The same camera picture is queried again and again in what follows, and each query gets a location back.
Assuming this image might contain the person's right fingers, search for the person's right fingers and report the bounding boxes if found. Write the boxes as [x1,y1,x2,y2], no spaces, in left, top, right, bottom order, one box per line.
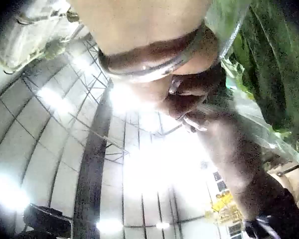
[170,72,227,100]

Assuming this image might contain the person's body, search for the person's body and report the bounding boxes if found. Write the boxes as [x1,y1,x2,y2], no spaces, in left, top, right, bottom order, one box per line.
[243,172,299,239]

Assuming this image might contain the pale plastic bag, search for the pale plastic bag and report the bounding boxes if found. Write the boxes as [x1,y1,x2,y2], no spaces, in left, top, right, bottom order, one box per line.
[0,0,91,74]

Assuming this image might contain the yellow hanging signs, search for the yellow hanging signs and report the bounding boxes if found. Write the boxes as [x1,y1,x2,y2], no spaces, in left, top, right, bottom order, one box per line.
[206,190,243,224]

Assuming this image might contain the person's left fingers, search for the person's left fingers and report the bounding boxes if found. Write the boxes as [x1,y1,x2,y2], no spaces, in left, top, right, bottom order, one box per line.
[169,110,208,133]

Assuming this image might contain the person's right hand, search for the person's right hand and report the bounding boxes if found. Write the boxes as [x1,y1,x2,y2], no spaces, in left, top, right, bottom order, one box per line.
[70,0,227,112]

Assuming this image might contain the clear bag of green vegetables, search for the clear bag of green vegetables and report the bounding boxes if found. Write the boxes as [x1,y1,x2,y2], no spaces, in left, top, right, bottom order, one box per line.
[204,0,299,172]

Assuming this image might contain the person's left hand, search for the person's left hand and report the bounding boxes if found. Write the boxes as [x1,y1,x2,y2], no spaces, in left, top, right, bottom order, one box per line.
[164,96,216,133]

